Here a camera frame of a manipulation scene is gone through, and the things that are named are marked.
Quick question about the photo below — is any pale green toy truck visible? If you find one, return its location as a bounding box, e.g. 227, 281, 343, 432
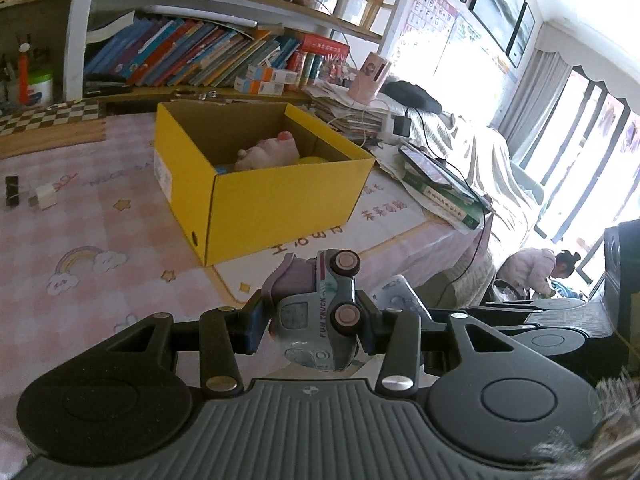
262, 249, 363, 374

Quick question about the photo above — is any pile of papers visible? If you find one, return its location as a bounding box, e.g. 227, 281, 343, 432
305, 82, 416, 181

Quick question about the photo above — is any alphabet wall poster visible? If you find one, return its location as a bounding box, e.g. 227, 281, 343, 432
392, 0, 463, 68

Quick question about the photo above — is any white jar with green label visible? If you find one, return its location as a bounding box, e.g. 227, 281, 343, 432
27, 71, 55, 107

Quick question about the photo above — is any pink checked tablecloth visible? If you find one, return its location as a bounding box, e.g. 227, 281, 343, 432
0, 101, 493, 466

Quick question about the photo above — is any white blue plastic packet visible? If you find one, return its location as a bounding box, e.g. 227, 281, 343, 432
370, 275, 433, 328

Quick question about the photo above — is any green book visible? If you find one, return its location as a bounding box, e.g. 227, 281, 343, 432
402, 172, 487, 232

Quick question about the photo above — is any yellow cardboard box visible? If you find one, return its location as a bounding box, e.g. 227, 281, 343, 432
152, 101, 377, 267

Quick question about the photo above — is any white wooden bookshelf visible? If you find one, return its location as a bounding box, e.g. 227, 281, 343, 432
0, 0, 416, 106

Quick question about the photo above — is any orange tube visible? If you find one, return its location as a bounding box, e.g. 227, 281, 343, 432
17, 45, 30, 103

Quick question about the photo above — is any black tablet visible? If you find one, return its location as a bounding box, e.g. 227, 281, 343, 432
398, 142, 493, 207

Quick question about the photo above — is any row of colourful books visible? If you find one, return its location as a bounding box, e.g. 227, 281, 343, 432
84, 16, 331, 89

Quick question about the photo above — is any wooden chessboard box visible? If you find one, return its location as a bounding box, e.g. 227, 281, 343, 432
0, 100, 108, 160

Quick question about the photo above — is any pink white plush toy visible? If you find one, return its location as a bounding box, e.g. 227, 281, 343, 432
235, 131, 302, 171

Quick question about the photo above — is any grey quilted sofa cover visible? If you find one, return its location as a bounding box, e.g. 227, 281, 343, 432
435, 110, 548, 281

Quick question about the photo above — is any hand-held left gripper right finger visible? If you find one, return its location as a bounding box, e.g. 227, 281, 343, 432
356, 294, 547, 401

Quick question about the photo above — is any black cloth bundle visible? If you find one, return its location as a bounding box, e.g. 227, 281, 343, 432
382, 81, 444, 114

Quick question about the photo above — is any red flat box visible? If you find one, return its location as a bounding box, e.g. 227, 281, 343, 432
298, 34, 350, 57

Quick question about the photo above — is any pink pen holder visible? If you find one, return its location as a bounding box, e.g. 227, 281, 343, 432
348, 51, 392, 102

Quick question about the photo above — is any white charger plug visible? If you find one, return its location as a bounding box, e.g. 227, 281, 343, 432
29, 183, 62, 212

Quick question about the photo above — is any white pen cup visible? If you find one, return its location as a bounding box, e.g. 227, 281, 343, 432
335, 0, 371, 26

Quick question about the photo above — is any bundle of colourful pens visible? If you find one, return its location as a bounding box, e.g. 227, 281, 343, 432
320, 57, 358, 86

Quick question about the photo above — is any grey furry cloth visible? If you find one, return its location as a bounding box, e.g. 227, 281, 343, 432
530, 365, 640, 480

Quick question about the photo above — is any white scalloped curtain valance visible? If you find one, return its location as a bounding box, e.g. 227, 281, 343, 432
545, 20, 640, 106

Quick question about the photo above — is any grey curtain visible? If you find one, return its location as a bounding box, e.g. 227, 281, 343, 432
517, 47, 576, 171

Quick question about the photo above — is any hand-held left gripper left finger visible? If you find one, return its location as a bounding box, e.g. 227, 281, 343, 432
105, 291, 273, 395

